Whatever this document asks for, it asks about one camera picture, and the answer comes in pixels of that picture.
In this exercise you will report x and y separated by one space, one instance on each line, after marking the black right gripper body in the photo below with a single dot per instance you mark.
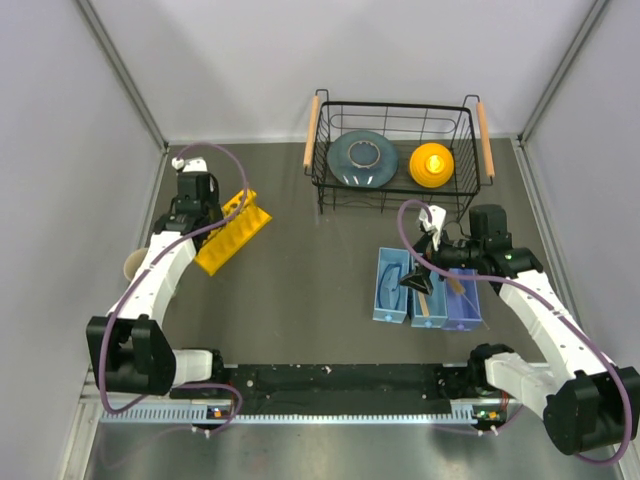
459 254

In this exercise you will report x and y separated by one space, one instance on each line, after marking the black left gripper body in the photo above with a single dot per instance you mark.
212 207

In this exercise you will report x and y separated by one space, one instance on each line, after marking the wooden test tube holder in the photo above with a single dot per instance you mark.
422 299

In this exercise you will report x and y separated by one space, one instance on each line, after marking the blue safety goggles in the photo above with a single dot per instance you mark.
388 290

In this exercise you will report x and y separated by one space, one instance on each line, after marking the wire test tube brush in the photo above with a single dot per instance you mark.
464 310

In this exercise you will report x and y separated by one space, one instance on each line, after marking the black wire basket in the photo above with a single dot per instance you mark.
462 128

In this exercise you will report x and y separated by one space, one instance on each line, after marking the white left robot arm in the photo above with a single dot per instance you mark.
128 349

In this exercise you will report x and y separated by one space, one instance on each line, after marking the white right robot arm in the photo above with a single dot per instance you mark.
583 398

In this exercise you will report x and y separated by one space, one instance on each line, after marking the light blue middle bin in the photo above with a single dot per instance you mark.
436 303

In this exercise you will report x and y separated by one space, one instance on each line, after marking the light blue bin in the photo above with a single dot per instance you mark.
436 303
393 316

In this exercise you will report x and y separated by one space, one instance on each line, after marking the light blue left bin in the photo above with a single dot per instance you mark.
393 316

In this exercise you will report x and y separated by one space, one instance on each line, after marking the yellow test tube rack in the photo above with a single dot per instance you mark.
223 243

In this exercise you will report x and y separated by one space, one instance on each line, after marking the beige ceramic mug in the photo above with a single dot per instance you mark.
133 263

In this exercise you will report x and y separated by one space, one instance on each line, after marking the yellow ribbed bowl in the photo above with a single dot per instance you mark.
431 165

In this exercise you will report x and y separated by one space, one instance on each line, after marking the blue ceramic plate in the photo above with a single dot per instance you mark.
363 159

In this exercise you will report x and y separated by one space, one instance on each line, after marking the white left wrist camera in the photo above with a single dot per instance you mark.
192 165

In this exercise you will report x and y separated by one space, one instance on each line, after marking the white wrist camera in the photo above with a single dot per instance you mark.
432 221
192 165

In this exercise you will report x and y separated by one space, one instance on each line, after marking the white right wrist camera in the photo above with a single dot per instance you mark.
432 221

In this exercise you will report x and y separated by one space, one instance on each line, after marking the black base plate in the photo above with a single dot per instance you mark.
352 389

